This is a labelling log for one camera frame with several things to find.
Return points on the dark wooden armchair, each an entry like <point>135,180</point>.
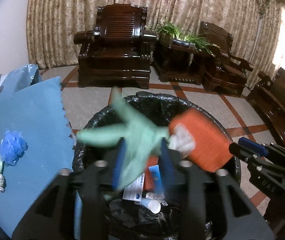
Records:
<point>118,51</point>
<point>223,71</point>

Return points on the green potted plant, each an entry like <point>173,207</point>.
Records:
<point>170,34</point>

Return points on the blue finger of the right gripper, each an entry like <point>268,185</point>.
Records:
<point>253,146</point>

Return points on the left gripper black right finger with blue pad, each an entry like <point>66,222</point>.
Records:
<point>213,199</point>

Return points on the orange woven cloth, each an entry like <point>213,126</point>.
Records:
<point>212,145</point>

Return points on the white paper cup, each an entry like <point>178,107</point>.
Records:
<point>153,205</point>

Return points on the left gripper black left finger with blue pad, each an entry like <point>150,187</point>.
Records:
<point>52,215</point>

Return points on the beige patterned curtain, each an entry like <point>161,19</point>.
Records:
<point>254,24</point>

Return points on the black trash bin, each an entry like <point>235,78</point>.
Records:
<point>156,216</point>

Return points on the blue tablecloth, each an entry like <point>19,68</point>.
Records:
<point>34,108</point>

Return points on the blue white package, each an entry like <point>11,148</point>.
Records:
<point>156,178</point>

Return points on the white tissue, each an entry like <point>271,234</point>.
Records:
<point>182,141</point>

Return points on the dark wooden side table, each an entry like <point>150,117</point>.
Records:
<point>177,63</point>

